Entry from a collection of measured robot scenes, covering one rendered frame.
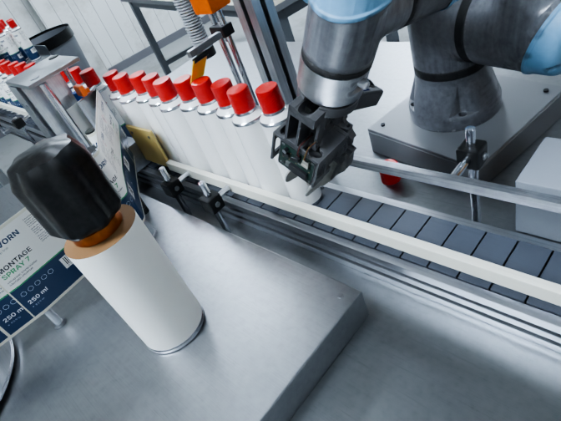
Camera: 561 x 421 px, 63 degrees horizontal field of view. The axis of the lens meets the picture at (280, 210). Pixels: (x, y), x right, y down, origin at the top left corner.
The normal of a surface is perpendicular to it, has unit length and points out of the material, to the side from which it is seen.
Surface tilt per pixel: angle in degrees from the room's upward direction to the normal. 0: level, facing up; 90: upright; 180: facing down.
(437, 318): 0
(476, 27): 74
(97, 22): 90
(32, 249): 90
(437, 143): 2
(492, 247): 0
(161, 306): 90
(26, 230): 90
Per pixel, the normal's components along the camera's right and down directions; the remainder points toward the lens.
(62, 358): -0.32, -0.73
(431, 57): -0.64, 0.66
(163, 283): 0.87, 0.03
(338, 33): -0.25, 0.82
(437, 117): -0.58, 0.45
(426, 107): -0.79, 0.37
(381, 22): 0.64, 0.66
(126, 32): 0.57, 0.37
